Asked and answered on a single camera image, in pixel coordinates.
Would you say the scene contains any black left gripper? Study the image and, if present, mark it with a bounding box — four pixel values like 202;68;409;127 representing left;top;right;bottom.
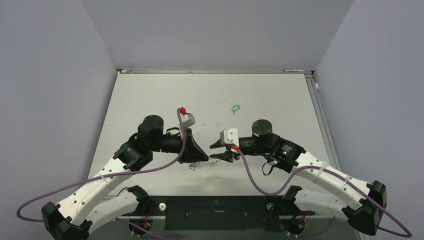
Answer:
149;128;209;164

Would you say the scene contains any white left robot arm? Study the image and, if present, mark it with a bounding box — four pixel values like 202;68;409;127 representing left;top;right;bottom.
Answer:
41;108;209;240

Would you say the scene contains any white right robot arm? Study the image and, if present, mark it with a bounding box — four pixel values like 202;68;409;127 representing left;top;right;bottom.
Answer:
210;119;387;236

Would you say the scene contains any green key tag with key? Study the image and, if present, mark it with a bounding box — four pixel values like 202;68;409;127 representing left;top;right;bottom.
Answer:
231;103;241;114

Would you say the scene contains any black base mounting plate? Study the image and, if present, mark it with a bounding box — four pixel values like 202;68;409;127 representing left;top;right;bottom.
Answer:
128;195;314;231

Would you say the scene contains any white marker pen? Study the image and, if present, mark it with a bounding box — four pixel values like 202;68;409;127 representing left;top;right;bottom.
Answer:
283;69;305;73

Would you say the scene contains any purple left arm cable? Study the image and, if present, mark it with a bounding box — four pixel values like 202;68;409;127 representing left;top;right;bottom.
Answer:
16;107;190;239

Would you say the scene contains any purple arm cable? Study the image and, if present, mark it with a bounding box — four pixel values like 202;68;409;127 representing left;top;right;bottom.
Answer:
236;149;413;239
16;107;190;239

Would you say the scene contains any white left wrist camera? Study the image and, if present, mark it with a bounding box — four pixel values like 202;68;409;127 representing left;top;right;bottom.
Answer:
178;107;196;129

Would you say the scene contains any aluminium table frame rail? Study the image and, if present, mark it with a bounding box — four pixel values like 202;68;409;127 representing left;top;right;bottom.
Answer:
304;71;342;171

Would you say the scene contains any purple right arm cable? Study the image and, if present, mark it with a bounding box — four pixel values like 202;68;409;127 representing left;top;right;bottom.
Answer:
236;149;413;239

